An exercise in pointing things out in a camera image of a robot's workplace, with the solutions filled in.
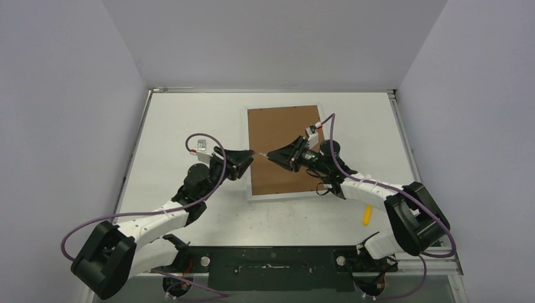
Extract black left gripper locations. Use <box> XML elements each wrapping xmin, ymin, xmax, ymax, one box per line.
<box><xmin>201</xmin><ymin>147</ymin><xmax>255</xmax><ymax>201</ymax></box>

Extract white picture frame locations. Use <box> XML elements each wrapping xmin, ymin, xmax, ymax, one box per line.
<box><xmin>245</xmin><ymin>104</ymin><xmax>326</xmax><ymax>199</ymax></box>

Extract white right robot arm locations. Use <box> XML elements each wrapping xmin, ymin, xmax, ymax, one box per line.
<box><xmin>267</xmin><ymin>136</ymin><xmax>451</xmax><ymax>271</ymax></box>

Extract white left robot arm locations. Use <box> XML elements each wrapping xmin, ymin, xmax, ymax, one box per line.
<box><xmin>71</xmin><ymin>146</ymin><xmax>255</xmax><ymax>300</ymax></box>

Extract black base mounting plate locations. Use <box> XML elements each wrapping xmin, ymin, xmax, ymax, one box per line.
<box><xmin>162</xmin><ymin>246</ymin><xmax>397</xmax><ymax>292</ymax></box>

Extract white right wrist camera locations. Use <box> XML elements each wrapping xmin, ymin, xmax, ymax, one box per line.
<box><xmin>305</xmin><ymin>122</ymin><xmax>322</xmax><ymax>148</ymax></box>

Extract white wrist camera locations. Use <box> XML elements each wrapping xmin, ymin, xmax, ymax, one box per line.
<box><xmin>189</xmin><ymin>139</ymin><xmax>212</xmax><ymax>164</ymax></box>
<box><xmin>305</xmin><ymin>122</ymin><xmax>322</xmax><ymax>148</ymax></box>

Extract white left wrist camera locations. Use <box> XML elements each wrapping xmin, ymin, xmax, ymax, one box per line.
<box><xmin>189</xmin><ymin>139</ymin><xmax>212</xmax><ymax>164</ymax></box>

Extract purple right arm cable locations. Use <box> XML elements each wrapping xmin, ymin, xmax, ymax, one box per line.
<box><xmin>315</xmin><ymin>112</ymin><xmax>457</xmax><ymax>301</ymax></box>

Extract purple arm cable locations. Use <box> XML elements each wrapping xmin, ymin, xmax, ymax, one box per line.
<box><xmin>315</xmin><ymin>112</ymin><xmax>457</xmax><ymax>301</ymax></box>
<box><xmin>61</xmin><ymin>133</ymin><xmax>229</xmax><ymax>303</ymax></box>

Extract yellow handle screwdriver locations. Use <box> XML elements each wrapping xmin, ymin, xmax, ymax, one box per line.
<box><xmin>363</xmin><ymin>205</ymin><xmax>373</xmax><ymax>226</ymax></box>

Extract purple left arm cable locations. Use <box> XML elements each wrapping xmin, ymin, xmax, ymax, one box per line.
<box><xmin>61</xmin><ymin>133</ymin><xmax>229</xmax><ymax>303</ymax></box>

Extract aluminium table front rail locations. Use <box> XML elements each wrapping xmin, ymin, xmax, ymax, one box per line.
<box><xmin>129</xmin><ymin>246</ymin><xmax>463</xmax><ymax>278</ymax></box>

